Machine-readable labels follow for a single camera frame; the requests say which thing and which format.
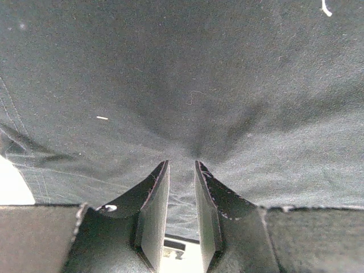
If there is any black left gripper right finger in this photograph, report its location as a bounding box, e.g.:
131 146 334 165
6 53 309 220
195 161 363 272

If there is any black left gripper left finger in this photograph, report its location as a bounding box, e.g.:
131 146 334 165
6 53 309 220
1 161 169 272

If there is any black t shirt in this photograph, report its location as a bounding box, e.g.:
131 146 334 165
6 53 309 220
1 1 363 239

